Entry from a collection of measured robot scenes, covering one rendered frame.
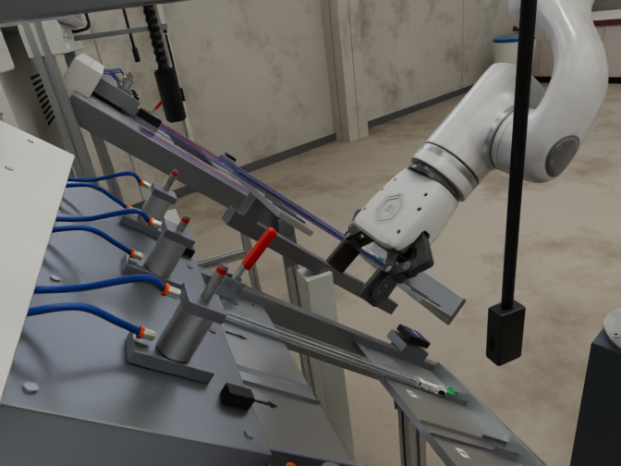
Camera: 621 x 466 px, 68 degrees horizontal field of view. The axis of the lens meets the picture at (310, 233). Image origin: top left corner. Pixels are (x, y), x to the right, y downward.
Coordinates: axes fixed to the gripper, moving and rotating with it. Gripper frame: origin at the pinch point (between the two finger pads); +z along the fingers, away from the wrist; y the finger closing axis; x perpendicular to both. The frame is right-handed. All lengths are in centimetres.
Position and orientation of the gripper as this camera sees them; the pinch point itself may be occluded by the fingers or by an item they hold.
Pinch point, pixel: (353, 276)
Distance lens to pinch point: 58.3
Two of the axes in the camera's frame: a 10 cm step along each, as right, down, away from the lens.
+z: -6.5, 7.6, 0.4
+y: 3.7, 3.6, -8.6
